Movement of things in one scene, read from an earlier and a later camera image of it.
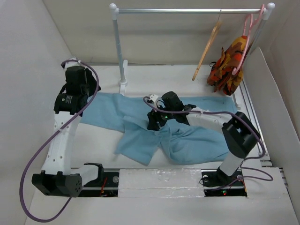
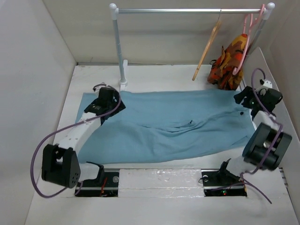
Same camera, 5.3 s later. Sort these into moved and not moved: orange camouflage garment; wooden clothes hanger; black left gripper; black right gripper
Moved: black right gripper; black left gripper
Not moved: orange camouflage garment; wooden clothes hanger
